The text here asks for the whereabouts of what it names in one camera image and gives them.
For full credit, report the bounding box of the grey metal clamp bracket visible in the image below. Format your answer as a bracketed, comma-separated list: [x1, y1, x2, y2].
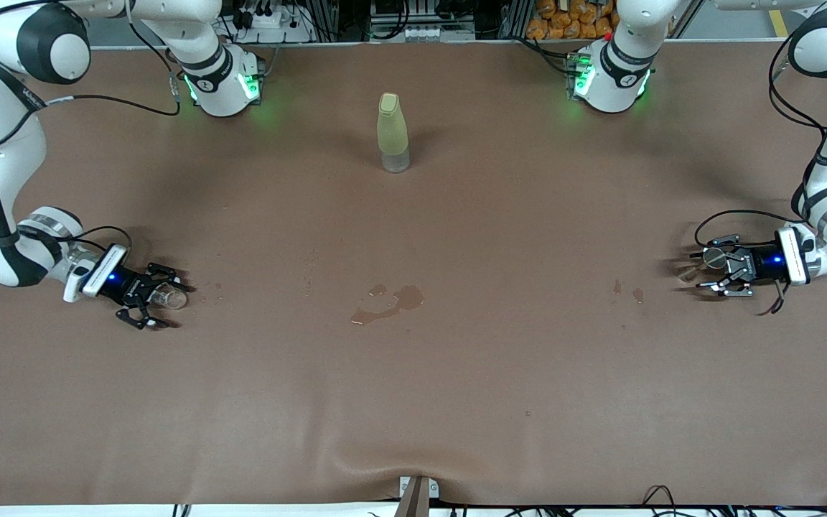
[399, 475, 441, 501]

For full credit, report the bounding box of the metal jigger measuring cup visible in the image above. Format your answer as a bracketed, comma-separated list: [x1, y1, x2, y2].
[678, 247, 727, 284]

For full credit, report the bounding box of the white power strip with plugs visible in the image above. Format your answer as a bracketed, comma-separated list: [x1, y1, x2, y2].
[230, 6, 314, 44]

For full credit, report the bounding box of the thin black dangling cable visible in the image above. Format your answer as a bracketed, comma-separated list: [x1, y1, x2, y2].
[758, 282, 789, 317]

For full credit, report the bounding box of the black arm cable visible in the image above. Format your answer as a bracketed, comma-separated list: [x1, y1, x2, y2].
[0, 0, 184, 252]
[693, 32, 827, 246]

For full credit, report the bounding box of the clear glass cup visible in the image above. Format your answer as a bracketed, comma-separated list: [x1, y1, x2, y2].
[151, 283, 189, 311]

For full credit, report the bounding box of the brown table mat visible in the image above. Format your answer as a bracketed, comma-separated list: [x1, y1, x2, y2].
[0, 39, 827, 508]

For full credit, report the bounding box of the dark camera pole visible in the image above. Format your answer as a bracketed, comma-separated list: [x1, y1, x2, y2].
[393, 478, 431, 517]

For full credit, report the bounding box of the white terminal strip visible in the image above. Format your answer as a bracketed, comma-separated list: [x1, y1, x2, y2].
[370, 25, 475, 42]

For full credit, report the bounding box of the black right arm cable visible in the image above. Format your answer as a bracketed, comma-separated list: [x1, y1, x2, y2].
[0, 0, 184, 252]

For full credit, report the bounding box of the brown liquid puddle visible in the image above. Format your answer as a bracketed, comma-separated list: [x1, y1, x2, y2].
[350, 284, 425, 326]

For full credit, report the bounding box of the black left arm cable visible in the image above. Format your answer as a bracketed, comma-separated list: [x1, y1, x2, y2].
[693, 32, 827, 246]

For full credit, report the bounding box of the yellow-green bottle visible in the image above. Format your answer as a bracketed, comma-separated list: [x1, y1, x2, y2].
[376, 92, 412, 174]

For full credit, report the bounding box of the orange packaged goods pile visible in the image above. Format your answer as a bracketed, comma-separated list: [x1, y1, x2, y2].
[526, 0, 619, 40]

